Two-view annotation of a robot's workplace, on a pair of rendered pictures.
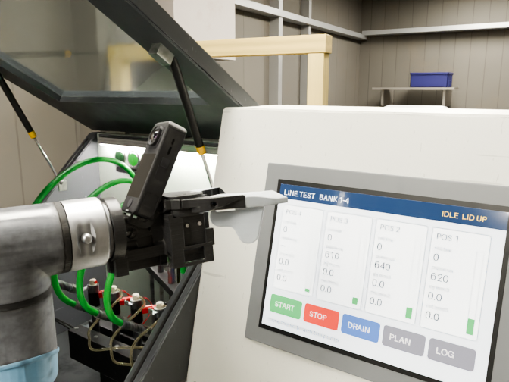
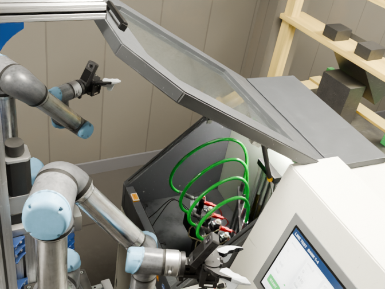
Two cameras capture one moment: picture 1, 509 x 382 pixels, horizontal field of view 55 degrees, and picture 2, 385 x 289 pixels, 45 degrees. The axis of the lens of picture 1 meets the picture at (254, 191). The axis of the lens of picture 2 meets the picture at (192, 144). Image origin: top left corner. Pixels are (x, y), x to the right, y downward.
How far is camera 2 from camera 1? 0.98 m
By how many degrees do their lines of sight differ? 33
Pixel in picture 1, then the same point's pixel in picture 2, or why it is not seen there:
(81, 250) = (167, 273)
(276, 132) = (306, 200)
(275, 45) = not seen: outside the picture
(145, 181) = (196, 257)
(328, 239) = (302, 271)
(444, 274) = not seen: outside the picture
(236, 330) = (251, 274)
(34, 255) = (152, 272)
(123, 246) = (181, 275)
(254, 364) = not seen: outside the picture
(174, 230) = (202, 276)
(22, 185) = (204, 47)
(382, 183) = (334, 268)
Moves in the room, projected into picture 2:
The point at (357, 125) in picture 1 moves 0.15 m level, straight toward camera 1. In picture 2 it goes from (339, 231) to (314, 254)
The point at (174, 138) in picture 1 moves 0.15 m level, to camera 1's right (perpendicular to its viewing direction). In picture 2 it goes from (212, 246) to (260, 274)
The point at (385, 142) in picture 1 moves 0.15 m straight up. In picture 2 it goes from (346, 250) to (364, 214)
